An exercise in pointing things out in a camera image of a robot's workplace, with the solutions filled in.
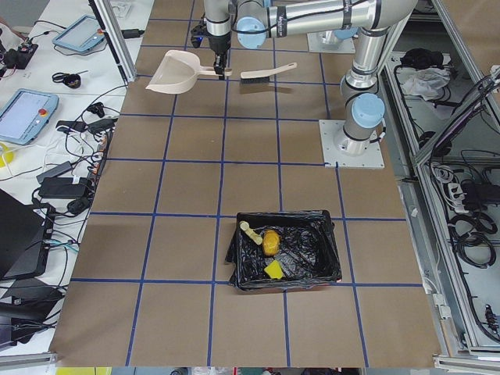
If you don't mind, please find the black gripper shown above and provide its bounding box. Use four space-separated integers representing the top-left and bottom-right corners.
210 34 230 80

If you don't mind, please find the white hand brush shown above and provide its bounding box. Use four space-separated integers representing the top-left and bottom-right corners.
240 62 298 84

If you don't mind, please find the white plastic dustpan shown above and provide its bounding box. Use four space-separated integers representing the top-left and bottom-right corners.
146 50 219 95

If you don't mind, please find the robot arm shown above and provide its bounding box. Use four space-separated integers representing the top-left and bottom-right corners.
191 0 416 93

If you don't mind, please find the pink bin black bag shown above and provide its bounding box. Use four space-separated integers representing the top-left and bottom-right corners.
226 210 342 291

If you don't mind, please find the blue teach pendant far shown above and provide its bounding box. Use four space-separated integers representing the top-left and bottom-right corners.
52 15 105 55

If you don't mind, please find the blue teach pendant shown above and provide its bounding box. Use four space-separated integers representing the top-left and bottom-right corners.
1 88 59 145
52 15 105 55

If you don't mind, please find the apple core peel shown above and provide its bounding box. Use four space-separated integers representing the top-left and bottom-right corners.
239 220 263 245

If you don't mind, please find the yellow potato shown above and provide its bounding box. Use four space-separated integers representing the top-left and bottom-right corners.
262 230 280 257

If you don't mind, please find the blue teach pendant near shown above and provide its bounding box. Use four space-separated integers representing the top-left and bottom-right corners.
1 88 59 145

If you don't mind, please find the white crumpled cloth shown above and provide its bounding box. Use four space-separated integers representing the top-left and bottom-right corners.
402 67 451 101

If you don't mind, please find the black power brick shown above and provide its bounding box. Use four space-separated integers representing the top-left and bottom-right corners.
38 177 92 199

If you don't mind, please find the yellow green sponge piece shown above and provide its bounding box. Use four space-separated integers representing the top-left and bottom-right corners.
264 260 284 280

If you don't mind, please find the black laptop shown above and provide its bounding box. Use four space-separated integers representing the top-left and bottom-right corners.
1 191 55 280

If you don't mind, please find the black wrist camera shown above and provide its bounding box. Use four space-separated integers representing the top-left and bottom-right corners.
191 20 207 48

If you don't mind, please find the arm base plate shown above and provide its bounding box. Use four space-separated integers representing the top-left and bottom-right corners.
307 29 357 54
319 120 384 170

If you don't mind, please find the aluminium frame post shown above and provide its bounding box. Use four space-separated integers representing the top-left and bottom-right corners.
88 0 137 84

